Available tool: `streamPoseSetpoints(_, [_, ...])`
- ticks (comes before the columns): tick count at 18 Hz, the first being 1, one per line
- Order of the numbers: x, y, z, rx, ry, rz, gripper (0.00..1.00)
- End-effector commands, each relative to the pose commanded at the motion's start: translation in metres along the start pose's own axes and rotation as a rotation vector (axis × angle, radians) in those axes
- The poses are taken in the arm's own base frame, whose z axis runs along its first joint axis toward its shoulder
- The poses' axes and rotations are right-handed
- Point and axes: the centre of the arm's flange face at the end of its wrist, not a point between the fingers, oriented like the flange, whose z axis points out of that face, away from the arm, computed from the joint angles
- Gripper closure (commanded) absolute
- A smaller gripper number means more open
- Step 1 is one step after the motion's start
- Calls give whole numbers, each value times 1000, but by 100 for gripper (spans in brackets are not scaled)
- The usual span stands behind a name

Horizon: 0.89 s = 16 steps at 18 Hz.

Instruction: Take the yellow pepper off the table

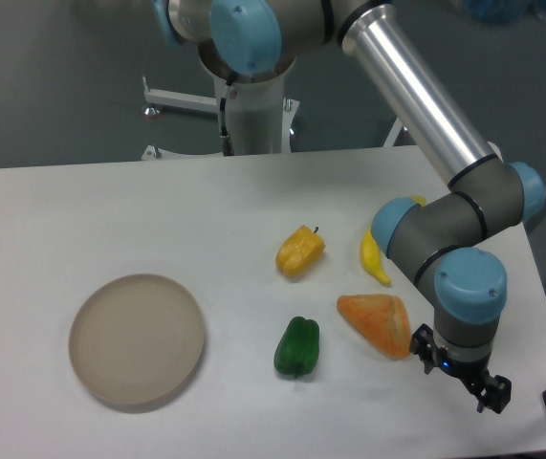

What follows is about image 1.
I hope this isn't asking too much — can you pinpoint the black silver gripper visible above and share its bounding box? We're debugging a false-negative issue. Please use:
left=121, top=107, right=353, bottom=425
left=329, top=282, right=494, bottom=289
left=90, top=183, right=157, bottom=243
left=409, top=323, right=513, bottom=414

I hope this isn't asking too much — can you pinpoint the yellow bell pepper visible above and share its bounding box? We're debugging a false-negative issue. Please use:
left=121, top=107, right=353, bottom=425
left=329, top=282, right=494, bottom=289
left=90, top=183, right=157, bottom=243
left=275, top=226, right=326, bottom=278

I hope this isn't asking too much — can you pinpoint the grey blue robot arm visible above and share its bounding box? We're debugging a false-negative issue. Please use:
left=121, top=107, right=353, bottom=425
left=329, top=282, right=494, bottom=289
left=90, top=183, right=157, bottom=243
left=153, top=1, right=544, bottom=413

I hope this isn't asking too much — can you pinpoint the green bell pepper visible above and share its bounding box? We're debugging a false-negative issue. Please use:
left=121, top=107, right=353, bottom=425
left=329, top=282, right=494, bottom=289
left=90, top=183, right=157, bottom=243
left=273, top=317, right=320, bottom=379

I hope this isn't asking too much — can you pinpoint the orange triangular bread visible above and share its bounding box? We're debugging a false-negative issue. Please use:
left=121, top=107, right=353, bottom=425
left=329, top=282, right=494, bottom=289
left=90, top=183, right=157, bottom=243
left=337, top=294, right=411, bottom=361

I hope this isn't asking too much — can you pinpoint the yellow banana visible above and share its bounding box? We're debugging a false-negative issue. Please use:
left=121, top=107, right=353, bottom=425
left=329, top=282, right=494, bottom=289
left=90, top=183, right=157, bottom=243
left=360, top=195, right=426, bottom=287

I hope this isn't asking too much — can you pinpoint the beige round plate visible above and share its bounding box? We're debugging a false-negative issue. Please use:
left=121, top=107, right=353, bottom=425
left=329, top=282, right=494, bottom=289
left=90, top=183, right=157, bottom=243
left=68, top=273, right=206, bottom=413

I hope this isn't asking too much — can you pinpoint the blue object in background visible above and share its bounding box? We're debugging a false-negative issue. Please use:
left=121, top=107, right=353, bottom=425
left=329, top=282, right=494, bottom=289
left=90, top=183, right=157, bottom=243
left=456, top=0, right=546, bottom=25

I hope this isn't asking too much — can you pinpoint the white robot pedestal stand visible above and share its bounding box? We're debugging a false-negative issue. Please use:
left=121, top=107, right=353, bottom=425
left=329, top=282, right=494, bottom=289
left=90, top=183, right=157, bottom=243
left=139, top=42, right=302, bottom=162

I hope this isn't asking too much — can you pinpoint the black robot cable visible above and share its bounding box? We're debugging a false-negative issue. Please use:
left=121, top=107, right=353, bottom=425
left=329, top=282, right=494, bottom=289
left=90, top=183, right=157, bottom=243
left=218, top=70, right=241, bottom=157

